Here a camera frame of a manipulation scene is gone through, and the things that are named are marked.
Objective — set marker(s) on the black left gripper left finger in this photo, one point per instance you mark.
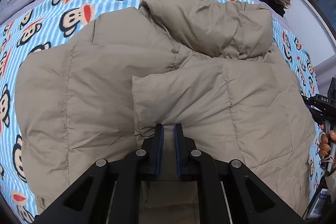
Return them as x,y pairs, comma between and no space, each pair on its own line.
109,192

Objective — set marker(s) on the khaki puffer jacket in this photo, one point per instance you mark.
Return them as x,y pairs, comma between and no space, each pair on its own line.
216,68

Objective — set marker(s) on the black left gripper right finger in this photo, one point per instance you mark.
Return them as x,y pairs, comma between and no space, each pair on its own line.
228,192

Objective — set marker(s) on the right hand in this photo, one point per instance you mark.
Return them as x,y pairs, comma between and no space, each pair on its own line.
324,139

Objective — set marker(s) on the blue striped monkey blanket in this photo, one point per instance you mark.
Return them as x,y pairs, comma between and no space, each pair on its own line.
14,185

